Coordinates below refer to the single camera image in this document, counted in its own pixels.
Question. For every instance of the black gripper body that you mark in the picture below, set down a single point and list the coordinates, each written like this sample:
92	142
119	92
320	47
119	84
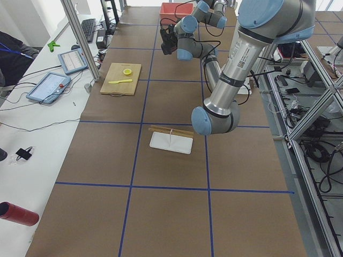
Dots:
170	42

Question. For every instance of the red plastic bin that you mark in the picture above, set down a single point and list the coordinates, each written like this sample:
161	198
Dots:
170	12

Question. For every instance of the yellow lemon slices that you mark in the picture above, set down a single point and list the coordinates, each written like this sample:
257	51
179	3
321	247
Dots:
127	71

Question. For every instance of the yellow plastic knife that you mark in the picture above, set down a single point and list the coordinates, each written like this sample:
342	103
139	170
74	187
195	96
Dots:
120	81

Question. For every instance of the bamboo cutting board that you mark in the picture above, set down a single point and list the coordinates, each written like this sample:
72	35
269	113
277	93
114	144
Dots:
115	72

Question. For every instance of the black power adapter box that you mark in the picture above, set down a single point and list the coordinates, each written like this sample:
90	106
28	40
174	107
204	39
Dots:
101	39

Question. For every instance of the black keyboard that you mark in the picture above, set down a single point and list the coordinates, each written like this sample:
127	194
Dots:
87	26

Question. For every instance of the wooden chopstick near tray edge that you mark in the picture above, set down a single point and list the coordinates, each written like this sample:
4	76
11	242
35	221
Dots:
168	130

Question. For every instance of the far teach pendant tablet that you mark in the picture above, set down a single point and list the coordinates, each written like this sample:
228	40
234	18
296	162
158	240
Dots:
72	61

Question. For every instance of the teach pendant tablet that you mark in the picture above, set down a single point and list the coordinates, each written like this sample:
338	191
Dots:
49	88
72	61

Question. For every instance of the white rectangular tray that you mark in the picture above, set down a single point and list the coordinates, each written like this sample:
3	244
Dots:
170	142

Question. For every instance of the green plastic clip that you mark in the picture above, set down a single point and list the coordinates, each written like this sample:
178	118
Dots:
52	45

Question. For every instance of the near teach pendant tablet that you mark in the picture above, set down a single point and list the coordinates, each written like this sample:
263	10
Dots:
49	88

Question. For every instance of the seated person in dark clothes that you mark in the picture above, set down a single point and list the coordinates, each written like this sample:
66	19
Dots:
16	58

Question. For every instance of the small black device on table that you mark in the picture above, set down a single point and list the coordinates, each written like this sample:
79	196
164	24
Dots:
24	153

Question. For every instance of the red cylinder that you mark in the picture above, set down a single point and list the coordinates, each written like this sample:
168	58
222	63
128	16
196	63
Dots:
14	213

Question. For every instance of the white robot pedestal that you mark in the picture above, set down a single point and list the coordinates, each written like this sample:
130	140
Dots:
246	87

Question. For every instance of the aluminium frame post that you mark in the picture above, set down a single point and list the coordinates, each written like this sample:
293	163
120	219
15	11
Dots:
81	39

